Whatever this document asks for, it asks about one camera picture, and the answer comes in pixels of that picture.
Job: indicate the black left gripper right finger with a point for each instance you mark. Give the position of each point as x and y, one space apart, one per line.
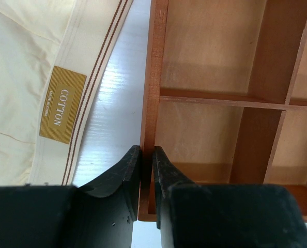
223 215

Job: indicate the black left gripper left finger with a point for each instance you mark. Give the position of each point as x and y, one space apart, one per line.
100 213

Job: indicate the orange compartment tray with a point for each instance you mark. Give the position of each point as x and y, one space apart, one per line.
226 94

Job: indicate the peach underwear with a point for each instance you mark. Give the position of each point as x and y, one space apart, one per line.
52 57

